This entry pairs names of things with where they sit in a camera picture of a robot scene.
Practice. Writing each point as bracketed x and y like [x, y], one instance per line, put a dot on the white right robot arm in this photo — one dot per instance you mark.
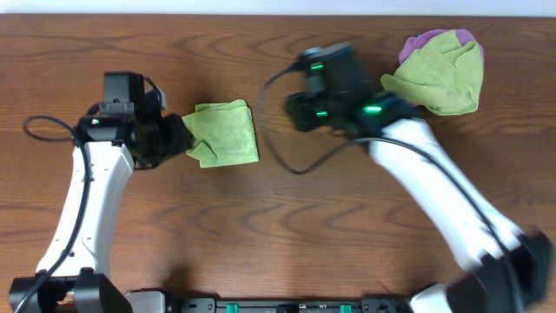
[505, 269]

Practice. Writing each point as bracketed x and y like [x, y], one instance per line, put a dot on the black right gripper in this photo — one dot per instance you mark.
[298, 111]

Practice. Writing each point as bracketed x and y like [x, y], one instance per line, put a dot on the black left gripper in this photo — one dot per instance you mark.
[172, 133]

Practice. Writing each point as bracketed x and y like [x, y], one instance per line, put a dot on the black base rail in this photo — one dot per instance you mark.
[278, 305]

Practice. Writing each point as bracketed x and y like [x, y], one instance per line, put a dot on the olive green folded cloth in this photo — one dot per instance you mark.
[438, 76]

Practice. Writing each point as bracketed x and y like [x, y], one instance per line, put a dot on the purple cloth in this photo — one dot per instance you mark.
[417, 43]

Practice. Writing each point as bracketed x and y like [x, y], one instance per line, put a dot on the light green microfiber cloth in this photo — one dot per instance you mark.
[223, 133]

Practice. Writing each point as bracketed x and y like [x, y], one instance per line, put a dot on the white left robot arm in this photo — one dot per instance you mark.
[124, 133]

